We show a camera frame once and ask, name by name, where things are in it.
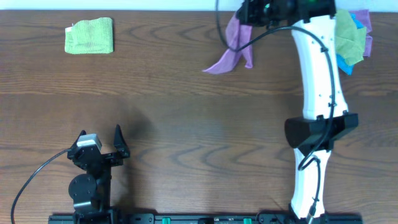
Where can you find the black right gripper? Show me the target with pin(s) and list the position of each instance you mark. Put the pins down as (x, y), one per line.
(252, 14)

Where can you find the green crumpled microfiber cloth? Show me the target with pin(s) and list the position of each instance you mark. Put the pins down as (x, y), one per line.
(349, 37)

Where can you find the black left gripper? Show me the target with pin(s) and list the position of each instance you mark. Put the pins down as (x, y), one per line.
(104, 158)

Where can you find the blue microfiber cloth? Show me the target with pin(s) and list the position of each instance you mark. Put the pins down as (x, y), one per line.
(345, 63)

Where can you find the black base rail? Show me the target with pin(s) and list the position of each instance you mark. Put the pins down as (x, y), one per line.
(148, 218)

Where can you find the folded green microfiber cloth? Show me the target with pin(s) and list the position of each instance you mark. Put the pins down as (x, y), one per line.
(90, 37)

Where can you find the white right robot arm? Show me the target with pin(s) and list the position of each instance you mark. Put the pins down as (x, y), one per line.
(325, 115)

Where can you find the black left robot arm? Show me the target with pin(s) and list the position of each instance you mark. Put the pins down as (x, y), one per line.
(91, 191)

